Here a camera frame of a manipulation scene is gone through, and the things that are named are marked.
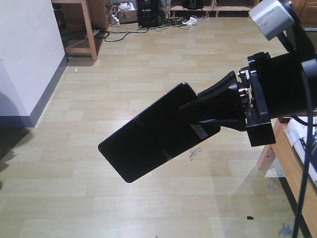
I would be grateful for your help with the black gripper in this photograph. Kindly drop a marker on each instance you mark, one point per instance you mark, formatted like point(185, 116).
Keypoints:
point(277, 90)

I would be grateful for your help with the black smartphone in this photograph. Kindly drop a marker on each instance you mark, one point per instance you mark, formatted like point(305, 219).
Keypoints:
point(154, 136)

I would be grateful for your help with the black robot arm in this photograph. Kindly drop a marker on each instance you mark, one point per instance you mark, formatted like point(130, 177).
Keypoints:
point(297, 42)

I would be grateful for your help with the white power strip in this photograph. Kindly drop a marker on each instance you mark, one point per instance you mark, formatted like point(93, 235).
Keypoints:
point(193, 20)

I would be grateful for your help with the black computer tower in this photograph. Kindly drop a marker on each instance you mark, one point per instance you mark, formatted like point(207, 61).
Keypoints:
point(148, 13)

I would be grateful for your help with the wooden shelf unit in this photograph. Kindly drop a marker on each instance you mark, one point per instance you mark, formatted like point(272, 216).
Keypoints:
point(85, 15)

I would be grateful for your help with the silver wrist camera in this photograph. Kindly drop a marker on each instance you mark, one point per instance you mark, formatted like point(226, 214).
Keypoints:
point(271, 17)

